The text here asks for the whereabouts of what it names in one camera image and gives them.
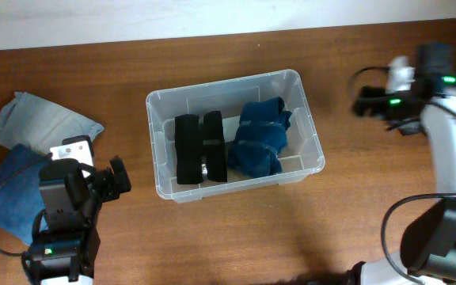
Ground black garment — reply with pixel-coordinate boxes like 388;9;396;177
174;111;227;184

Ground blue denim folded jeans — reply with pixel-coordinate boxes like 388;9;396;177
0;145;47;245

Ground clear plastic storage bin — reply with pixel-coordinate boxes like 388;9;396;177
146;69;325;203

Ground dark blue taped garment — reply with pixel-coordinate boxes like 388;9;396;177
227;97;292;178

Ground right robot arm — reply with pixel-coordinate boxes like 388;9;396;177
341;43;456;284

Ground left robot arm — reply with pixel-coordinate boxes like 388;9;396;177
21;156;131;284

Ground light grey folded jeans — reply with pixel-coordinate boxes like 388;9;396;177
0;92;105;154

